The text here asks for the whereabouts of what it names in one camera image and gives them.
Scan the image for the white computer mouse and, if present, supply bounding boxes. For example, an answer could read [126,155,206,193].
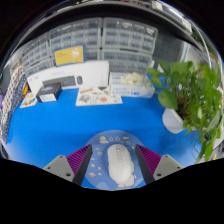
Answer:
[106,143,130,184]

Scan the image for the small black box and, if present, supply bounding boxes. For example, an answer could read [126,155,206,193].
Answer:
[35,82,63,103]

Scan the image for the grey plastic drawer cabinet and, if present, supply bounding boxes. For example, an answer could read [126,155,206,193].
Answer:
[49,18,103,63]
[21,33,54,76]
[100,17,159,75]

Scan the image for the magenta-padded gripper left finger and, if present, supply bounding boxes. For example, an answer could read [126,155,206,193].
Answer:
[43,143,94,187]

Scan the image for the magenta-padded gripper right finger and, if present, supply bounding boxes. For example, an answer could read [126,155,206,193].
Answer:
[134,144,184,185]

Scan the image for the dark wall shelf unit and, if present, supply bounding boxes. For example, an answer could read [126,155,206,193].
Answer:
[19,0,208,34]

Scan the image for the illustrated picture card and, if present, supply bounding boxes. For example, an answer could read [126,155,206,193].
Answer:
[19,92,38,109]
[75,85,123,107]

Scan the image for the yellow card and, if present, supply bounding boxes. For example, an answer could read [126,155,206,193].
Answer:
[53,44,86,67]

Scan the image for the long white keyboard box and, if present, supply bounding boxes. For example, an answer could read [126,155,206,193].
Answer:
[26,60,110,96]

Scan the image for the green plant in white pot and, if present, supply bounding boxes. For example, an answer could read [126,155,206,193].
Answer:
[147,59,224,163]

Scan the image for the round blue printed mouse pad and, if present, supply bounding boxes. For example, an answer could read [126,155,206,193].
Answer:
[81,129,148,191]

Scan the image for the clear plastic box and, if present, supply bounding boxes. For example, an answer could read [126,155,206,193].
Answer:
[109,71,156,99]

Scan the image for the white woven basket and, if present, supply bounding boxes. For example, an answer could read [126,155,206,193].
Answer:
[9,59,25,77]

